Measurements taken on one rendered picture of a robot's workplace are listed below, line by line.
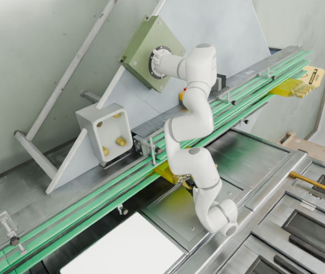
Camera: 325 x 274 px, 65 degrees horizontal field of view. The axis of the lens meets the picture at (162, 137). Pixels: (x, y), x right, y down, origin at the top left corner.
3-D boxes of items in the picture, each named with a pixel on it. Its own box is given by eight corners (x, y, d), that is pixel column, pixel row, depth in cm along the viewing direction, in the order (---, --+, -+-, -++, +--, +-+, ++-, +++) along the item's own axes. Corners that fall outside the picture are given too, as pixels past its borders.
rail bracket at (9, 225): (4, 228, 103) (21, 266, 88) (-17, 199, 94) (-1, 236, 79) (16, 221, 105) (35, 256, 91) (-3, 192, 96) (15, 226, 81)
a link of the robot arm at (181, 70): (178, 85, 112) (206, 94, 102) (175, 55, 105) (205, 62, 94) (192, 76, 117) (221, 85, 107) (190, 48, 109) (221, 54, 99)
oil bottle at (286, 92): (263, 92, 197) (301, 101, 178) (264, 85, 194) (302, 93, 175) (267, 89, 200) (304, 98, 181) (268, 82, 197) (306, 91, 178)
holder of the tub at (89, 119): (97, 164, 128) (105, 171, 123) (83, 116, 113) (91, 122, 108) (125, 148, 137) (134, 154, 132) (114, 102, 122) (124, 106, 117)
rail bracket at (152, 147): (143, 160, 130) (159, 170, 122) (138, 132, 121) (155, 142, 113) (147, 157, 132) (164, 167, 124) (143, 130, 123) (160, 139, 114)
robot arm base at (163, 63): (142, 64, 115) (165, 72, 105) (155, 39, 114) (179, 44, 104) (162, 80, 126) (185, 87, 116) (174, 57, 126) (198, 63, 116)
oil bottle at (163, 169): (148, 168, 136) (177, 187, 122) (147, 160, 133) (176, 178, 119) (156, 162, 139) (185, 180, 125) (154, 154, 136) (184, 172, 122)
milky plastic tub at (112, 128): (95, 156, 125) (104, 164, 119) (83, 117, 113) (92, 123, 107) (123, 141, 134) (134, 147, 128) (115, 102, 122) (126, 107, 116)
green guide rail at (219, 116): (149, 154, 132) (160, 160, 127) (149, 153, 131) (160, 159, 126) (300, 59, 224) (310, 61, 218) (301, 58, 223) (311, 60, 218)
